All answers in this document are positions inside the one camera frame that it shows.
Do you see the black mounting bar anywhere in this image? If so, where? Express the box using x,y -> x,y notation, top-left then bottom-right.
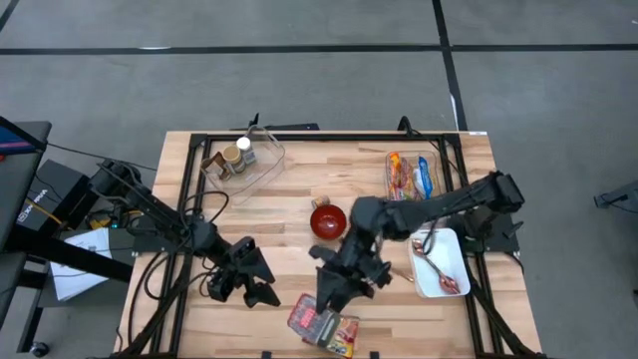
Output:
229,112 -> 320,132

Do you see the blue yellow ramen packet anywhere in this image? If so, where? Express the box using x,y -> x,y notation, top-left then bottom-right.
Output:
416,156 -> 435,199

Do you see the black desk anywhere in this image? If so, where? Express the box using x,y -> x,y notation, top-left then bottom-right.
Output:
0,117 -> 134,353

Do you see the pink red ramen packet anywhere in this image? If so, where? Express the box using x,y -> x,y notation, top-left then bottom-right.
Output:
398,157 -> 418,200

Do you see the white paper sheet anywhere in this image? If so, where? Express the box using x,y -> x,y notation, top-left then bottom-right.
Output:
49,227 -> 114,302

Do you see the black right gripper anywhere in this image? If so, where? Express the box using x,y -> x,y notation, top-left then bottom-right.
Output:
316,233 -> 393,314

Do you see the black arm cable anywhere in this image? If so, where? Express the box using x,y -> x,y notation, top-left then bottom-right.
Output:
178,190 -> 230,235

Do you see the black computer box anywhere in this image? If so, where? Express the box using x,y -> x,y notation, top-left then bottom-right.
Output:
17,159 -> 91,233

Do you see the yellow cable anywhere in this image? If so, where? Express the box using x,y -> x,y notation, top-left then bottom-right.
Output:
24,197 -> 64,225

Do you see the white rectangular tray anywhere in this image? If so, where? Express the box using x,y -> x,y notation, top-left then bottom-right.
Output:
407,227 -> 473,299

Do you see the red yellow beef ramen packet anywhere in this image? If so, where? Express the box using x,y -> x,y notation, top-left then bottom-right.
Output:
318,313 -> 361,359

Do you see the white lid jar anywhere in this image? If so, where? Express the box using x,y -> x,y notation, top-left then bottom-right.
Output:
235,136 -> 258,166

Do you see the red bowl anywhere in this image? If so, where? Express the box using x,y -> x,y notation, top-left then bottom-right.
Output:
309,202 -> 348,241

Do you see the red striped snack packet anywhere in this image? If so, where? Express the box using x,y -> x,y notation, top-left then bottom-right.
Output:
287,292 -> 334,345

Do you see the clear plastic container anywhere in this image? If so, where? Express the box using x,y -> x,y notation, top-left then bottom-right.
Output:
383,149 -> 450,203
200,127 -> 287,205

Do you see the orange ramen packet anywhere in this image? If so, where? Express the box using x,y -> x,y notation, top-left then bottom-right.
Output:
388,152 -> 404,200

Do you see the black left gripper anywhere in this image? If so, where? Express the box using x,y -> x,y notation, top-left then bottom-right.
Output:
206,237 -> 281,309

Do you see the tan lid jar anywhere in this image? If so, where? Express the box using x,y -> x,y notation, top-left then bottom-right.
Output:
221,145 -> 248,175

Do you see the brown white sachet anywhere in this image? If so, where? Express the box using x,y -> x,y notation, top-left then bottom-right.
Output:
201,152 -> 231,181

